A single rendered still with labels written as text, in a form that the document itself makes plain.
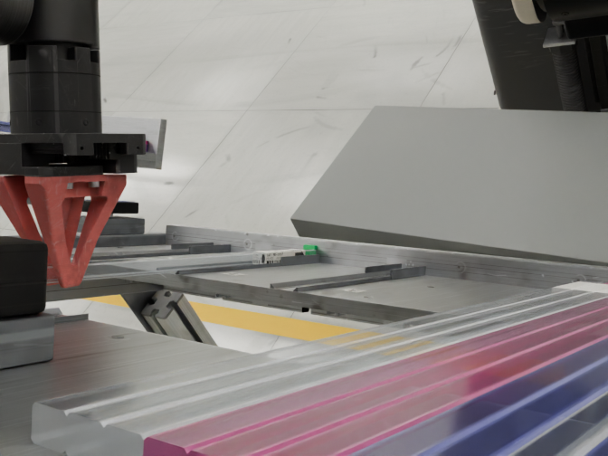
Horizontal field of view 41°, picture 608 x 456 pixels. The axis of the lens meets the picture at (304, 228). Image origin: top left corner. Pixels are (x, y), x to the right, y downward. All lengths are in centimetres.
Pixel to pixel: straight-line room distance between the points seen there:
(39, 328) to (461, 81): 206
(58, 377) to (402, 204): 73
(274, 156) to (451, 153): 132
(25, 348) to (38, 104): 24
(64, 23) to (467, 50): 200
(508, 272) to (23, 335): 45
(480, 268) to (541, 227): 22
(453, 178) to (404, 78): 144
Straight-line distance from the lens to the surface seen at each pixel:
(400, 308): 52
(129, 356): 34
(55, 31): 54
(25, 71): 54
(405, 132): 111
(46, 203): 52
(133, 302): 96
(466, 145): 105
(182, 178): 244
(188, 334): 98
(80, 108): 54
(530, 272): 68
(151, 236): 89
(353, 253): 76
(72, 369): 32
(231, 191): 228
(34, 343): 33
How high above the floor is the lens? 121
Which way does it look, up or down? 37 degrees down
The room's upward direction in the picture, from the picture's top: 26 degrees counter-clockwise
